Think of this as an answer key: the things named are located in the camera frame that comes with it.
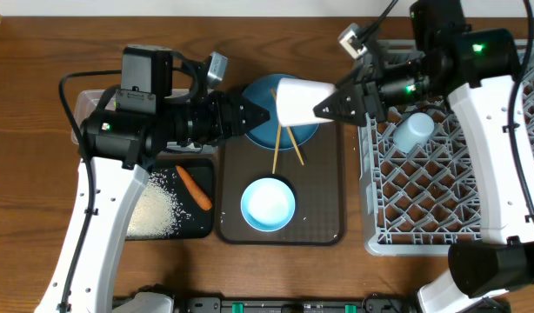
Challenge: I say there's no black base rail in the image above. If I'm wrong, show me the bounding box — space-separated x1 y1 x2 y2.
112 284 420 313

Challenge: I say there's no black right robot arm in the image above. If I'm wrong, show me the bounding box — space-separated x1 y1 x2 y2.
313 24 534 312

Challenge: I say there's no wooden chopstick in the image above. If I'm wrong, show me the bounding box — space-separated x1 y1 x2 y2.
271 123 282 175
270 89 304 166

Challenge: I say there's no black tray bin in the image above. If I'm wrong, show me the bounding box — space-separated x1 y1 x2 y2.
144 158 215 240

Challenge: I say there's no dark blue plate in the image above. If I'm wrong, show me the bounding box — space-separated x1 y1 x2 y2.
243 74 318 150

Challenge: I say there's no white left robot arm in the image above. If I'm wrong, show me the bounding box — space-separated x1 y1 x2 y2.
37 91 269 312

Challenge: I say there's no pink cup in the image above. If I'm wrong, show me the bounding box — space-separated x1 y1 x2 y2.
276 77 337 127

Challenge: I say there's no clear plastic bin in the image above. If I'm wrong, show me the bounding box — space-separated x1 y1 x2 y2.
74 90 218 154

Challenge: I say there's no light blue bowl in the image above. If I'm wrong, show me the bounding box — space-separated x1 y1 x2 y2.
240 177 297 232

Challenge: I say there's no brown serving tray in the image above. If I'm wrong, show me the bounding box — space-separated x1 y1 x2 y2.
216 123 345 246

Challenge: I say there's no pile of white rice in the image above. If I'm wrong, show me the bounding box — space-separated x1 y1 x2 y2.
126 169 193 240

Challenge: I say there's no grey dishwasher rack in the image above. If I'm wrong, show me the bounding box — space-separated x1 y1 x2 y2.
358 50 534 256

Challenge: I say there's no orange carrot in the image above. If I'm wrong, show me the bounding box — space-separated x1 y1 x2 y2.
176 165 213 210

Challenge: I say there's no light blue cup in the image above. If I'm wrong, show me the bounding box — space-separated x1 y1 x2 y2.
393 112 435 153

